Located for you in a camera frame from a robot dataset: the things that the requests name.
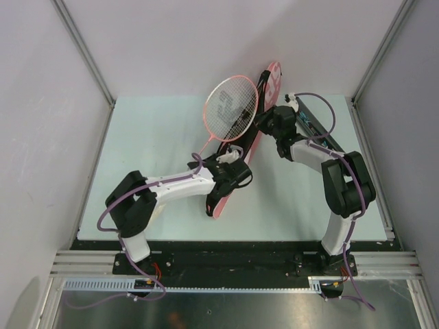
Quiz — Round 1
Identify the aluminium base extrusion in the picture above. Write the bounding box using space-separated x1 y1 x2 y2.
50 250 423 280

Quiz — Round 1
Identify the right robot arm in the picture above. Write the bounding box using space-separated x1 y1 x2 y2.
254 106 377 275

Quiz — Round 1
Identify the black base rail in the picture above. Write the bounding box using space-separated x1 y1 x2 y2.
72 241 401 284

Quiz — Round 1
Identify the pink racket bag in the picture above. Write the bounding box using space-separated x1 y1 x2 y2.
205 61 282 219

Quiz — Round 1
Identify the black shuttlecock tube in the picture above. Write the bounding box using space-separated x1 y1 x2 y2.
297 97 344 152

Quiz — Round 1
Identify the white slotted cable duct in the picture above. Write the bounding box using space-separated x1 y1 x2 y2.
64 277 342 293

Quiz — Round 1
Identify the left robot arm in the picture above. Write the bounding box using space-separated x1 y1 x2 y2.
97 151 253 274

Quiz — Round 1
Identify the left aluminium frame post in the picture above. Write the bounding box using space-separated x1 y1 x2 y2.
50 0 115 109

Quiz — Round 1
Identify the right aluminium frame post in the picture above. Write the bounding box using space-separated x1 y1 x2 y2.
351 0 418 106

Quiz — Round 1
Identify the pink badminton racket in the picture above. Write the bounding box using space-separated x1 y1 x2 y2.
202 75 259 143

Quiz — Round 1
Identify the aluminium frame post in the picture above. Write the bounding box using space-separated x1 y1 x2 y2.
351 0 418 106
50 0 115 109

